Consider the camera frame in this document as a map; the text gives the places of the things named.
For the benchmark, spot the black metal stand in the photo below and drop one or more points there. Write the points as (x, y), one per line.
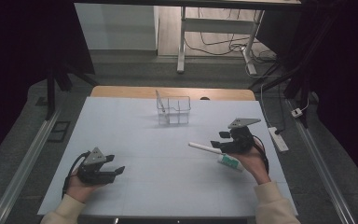
(304, 87)

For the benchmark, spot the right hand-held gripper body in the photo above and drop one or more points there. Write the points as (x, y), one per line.
(242, 140)

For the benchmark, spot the white power strip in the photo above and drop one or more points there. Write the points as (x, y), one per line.
(278, 140)

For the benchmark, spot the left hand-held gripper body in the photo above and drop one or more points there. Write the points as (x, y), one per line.
(93, 174)

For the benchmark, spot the person's right hand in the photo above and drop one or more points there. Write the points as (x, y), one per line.
(254, 165)

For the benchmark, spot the black curtain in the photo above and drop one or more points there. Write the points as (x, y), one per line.
(12, 62)
(348, 77)

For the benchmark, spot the white panel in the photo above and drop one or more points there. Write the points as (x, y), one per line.
(115, 26)

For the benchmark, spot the white frame desk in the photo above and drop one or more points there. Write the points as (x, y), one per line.
(217, 25)

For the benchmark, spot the black table grommet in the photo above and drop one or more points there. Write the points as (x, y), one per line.
(204, 98)

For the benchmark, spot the aluminium floor rail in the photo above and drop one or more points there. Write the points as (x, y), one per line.
(24, 168)
(323, 174)

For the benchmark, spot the clear plastic pen holder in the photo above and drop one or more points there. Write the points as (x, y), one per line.
(180, 118)

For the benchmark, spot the black tripod stand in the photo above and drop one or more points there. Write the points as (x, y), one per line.
(50, 93)

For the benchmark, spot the person's left hand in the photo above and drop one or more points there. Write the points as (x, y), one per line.
(79, 189)

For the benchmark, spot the black floor plate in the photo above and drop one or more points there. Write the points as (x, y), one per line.
(59, 131)

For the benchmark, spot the clear plastic pen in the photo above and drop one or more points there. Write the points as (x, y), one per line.
(161, 104)

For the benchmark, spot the small white adapter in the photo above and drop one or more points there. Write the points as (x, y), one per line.
(296, 112)

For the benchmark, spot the white table mat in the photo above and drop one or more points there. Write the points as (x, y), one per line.
(143, 140)

